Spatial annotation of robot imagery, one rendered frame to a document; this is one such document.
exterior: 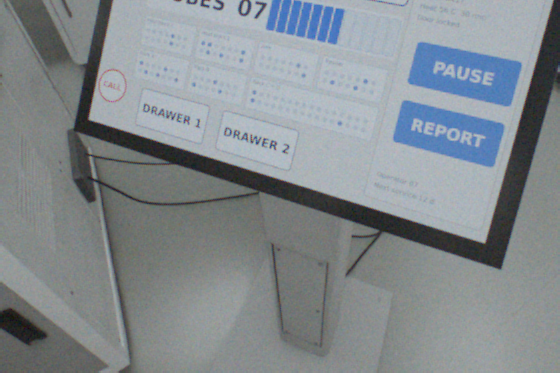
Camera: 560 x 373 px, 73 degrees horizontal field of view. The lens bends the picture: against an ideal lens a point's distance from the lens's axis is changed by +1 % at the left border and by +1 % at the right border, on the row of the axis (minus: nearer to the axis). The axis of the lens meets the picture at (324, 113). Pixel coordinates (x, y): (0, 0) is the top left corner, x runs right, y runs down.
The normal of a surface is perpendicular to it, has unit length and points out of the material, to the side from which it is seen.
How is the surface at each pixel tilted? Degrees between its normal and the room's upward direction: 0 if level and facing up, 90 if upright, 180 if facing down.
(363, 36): 50
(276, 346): 0
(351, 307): 5
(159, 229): 0
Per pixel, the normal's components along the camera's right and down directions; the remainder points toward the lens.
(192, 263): 0.04, -0.74
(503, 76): -0.23, 0.00
